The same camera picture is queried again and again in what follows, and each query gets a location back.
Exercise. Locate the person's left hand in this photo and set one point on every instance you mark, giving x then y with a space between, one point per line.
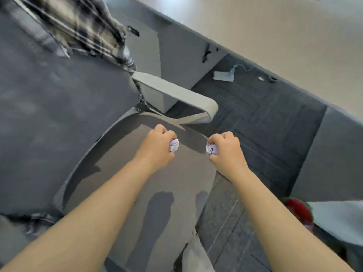
154 151

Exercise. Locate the white paper ball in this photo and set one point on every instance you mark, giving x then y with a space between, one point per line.
174 145
212 149

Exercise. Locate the grey office chair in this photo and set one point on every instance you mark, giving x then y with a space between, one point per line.
71 116

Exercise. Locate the person's left forearm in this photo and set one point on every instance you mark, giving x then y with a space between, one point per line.
93 218

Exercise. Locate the white plastic bag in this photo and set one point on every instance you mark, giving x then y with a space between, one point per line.
339 220

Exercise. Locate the red and green bag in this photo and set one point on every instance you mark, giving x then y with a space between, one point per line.
300 210

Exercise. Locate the person's right fingers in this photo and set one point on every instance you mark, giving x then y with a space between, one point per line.
219 137

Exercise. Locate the grey desk side panel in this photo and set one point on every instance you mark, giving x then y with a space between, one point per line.
331 158

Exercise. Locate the white power strip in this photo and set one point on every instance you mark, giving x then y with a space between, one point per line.
223 76

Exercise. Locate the person's right hand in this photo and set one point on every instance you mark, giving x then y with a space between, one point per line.
229 157

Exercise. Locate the person's right forearm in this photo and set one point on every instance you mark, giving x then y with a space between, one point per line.
272 223

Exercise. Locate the person's left fingers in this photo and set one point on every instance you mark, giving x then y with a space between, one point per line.
168 135

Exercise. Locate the plaid shirt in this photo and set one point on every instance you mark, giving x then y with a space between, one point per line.
85 25

